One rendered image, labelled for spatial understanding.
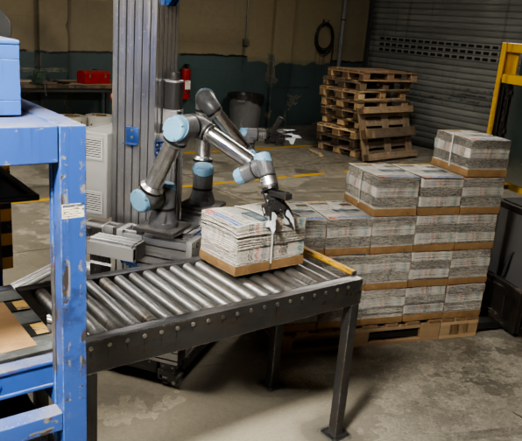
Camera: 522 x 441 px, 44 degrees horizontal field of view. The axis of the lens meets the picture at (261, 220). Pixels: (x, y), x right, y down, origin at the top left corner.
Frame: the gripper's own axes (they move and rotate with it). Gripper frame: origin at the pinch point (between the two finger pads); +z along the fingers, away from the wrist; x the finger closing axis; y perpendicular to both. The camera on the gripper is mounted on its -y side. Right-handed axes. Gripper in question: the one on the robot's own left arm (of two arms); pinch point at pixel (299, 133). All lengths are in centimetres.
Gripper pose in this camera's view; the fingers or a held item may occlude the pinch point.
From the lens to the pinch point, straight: 390.9
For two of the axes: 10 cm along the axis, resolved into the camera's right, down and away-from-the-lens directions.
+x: 1.1, 4.2, -9.0
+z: 9.9, 0.4, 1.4
